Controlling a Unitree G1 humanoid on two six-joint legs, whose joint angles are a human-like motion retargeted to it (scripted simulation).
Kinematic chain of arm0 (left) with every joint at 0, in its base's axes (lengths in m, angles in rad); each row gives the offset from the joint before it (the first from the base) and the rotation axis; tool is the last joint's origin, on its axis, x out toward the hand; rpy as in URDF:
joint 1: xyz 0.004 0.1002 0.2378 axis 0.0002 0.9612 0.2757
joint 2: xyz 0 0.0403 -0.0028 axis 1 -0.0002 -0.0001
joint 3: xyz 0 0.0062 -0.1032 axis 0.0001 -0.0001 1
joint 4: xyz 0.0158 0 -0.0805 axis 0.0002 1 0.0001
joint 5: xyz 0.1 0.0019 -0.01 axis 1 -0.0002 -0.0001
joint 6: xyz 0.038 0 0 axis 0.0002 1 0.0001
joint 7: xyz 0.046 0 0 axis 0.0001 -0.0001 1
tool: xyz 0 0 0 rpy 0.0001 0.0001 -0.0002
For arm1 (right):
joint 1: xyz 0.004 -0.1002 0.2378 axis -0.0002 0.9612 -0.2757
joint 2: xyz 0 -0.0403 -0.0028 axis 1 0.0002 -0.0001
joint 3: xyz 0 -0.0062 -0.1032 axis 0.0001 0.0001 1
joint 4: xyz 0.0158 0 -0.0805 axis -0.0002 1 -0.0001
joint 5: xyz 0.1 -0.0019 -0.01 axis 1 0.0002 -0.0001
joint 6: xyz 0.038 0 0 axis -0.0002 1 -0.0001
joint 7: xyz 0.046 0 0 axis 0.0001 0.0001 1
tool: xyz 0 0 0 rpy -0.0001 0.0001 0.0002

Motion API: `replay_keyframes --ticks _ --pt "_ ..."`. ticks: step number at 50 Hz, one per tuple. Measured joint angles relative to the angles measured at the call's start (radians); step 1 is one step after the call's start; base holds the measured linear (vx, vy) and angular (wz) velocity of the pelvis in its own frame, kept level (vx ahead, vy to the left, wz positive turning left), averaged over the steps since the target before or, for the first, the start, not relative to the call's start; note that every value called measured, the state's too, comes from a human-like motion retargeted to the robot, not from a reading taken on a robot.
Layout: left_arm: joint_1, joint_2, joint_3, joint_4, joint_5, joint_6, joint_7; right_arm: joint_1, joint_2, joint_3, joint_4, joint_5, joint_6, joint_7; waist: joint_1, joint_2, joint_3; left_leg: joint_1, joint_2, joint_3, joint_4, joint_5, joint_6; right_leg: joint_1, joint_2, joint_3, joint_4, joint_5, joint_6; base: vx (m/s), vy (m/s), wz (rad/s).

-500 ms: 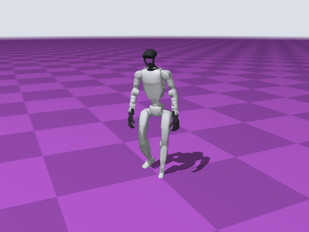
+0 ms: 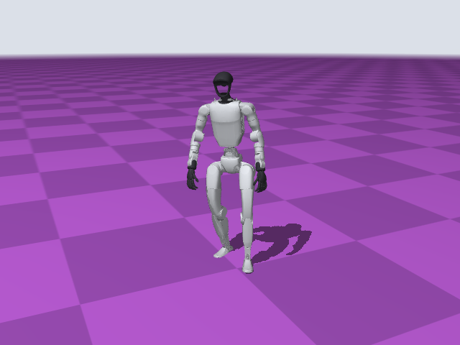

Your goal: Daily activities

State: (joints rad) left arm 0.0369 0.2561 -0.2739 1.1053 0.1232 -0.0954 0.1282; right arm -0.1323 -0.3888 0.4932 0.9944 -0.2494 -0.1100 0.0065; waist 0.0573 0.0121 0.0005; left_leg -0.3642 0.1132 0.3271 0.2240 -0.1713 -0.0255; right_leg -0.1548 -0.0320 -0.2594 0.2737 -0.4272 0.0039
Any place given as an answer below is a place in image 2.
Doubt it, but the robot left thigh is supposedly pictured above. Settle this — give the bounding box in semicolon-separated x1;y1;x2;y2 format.
239;162;256;224

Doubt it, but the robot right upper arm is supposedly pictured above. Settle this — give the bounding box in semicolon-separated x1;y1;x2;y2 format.
194;103;211;142

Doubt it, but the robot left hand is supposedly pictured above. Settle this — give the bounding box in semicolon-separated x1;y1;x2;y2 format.
253;162;267;193

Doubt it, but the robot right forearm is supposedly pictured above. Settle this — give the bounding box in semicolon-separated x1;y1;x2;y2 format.
188;131;201;166

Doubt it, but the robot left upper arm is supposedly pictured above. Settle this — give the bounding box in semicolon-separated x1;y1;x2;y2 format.
239;102;261;142

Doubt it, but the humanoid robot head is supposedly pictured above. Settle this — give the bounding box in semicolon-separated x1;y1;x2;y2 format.
213;72;235;104

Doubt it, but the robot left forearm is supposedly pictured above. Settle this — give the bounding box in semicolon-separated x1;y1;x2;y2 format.
254;132;265;168

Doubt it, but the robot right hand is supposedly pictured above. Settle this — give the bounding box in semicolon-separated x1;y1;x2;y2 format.
187;160;198;190

